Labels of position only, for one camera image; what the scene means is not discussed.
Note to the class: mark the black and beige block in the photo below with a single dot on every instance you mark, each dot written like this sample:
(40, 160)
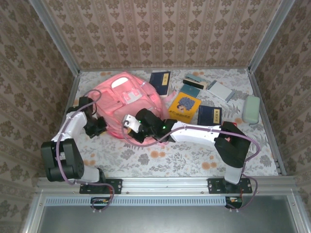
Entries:
(194, 84)

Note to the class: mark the aluminium side rail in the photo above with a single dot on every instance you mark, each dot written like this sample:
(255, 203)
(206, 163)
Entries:
(259, 97)
(74, 87)

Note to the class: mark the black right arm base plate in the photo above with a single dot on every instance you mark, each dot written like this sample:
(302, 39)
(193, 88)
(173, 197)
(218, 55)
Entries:
(213, 185)

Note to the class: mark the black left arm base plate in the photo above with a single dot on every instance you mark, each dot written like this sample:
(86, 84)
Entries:
(116, 186)

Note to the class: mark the grey metal panel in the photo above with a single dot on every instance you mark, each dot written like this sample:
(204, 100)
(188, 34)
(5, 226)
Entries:
(170, 218)

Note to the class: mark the pale green pencil case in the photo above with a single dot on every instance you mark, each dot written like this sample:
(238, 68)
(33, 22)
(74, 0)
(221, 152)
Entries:
(251, 110)

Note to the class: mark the aluminium frame post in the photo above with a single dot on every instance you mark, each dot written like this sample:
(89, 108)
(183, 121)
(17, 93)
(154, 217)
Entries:
(57, 36)
(269, 36)

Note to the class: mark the yellow illustrated book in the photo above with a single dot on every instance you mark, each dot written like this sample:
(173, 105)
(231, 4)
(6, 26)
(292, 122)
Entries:
(184, 106)

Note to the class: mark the pink backpack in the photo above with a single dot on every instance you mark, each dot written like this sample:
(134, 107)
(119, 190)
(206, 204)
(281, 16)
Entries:
(145, 97)

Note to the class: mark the aluminium mounting rail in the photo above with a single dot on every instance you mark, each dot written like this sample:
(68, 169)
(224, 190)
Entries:
(165, 184)

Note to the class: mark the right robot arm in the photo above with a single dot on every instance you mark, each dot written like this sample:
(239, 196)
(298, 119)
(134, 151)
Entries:
(194, 133)

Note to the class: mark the navy book with yellow label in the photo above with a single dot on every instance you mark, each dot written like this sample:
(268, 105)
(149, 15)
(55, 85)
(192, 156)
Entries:
(158, 82)
(206, 116)

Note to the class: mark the white notebook with blue spine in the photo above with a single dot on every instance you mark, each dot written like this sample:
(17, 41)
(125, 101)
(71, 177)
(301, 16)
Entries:
(219, 91)

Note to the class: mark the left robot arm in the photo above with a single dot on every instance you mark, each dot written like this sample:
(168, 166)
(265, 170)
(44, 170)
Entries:
(73, 126)

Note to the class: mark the aluminium rear rail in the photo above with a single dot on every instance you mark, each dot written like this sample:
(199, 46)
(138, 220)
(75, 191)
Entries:
(170, 68)

